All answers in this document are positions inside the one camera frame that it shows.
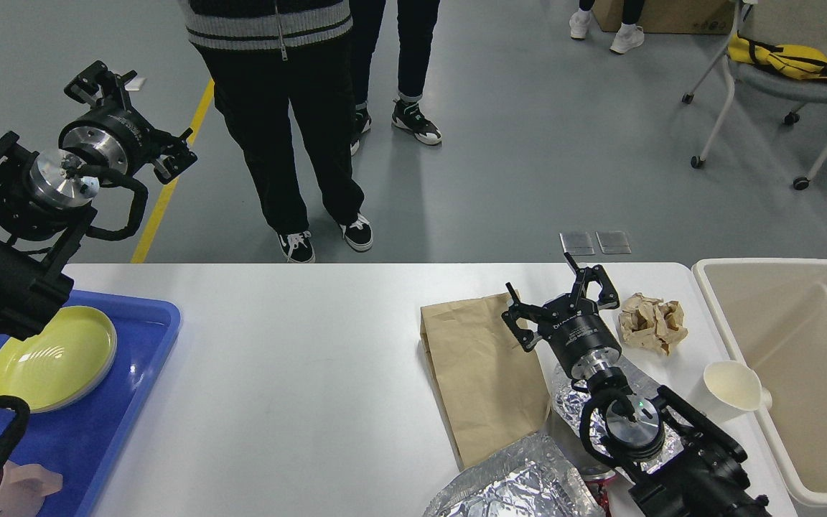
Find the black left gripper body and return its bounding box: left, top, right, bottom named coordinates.
left=58, top=101, right=163, bottom=176

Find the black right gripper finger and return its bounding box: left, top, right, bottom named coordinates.
left=563, top=254, right=620, bottom=311
left=501, top=284, right=551, bottom=353

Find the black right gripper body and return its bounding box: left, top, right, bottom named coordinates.
left=539, top=297, right=622, bottom=379

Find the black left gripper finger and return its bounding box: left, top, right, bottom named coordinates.
left=149, top=127, right=198, bottom=184
left=65, top=61, right=134, bottom=108

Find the brown paper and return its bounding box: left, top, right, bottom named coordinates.
left=618, top=292, right=689, bottom=356

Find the yellow plate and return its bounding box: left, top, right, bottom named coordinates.
left=0, top=307, right=118, bottom=413

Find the blue plastic tray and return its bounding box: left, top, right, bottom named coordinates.
left=11, top=290, right=181, bottom=516

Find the pink mug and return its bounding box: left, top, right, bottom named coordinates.
left=0, top=460, right=63, bottom=516

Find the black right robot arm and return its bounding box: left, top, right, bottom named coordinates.
left=501, top=254, right=769, bottom=516

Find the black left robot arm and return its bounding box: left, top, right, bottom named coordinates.
left=0, top=61, right=197, bottom=340

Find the right floor outlet plate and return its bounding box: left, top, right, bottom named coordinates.
left=595, top=231, right=632, bottom=255

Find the floor outlet plate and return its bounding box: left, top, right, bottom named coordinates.
left=595, top=231, right=632, bottom=255
left=560, top=231, right=595, bottom=256

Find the brown paper bag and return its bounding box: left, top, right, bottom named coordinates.
left=420, top=294, right=551, bottom=469

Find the left floor outlet plate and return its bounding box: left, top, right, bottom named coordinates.
left=560, top=231, right=595, bottom=256

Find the small aluminium foil piece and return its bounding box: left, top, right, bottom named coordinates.
left=553, top=356, right=683, bottom=474

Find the person in grey sweater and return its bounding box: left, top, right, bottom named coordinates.
left=179, top=1, right=374, bottom=263

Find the large crumpled aluminium foil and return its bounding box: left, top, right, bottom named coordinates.
left=424, top=433, right=606, bottom=516

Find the white paper cup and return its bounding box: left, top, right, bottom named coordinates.
left=701, top=360, right=774, bottom=419

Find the beige plastic bin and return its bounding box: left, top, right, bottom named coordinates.
left=693, top=258, right=827, bottom=507

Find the pink plate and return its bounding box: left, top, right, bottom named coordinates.
left=21, top=336, right=118, bottom=414

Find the person in black shorts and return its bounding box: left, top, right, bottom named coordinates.
left=569, top=0, right=645, bottom=55

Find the person in dark jeans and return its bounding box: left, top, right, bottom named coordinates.
left=349, top=1, right=442, bottom=154

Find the grey office chair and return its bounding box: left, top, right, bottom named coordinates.
left=691, top=1, right=827, bottom=191

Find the yellow bag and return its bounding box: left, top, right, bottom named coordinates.
left=726, top=34, right=827, bottom=84

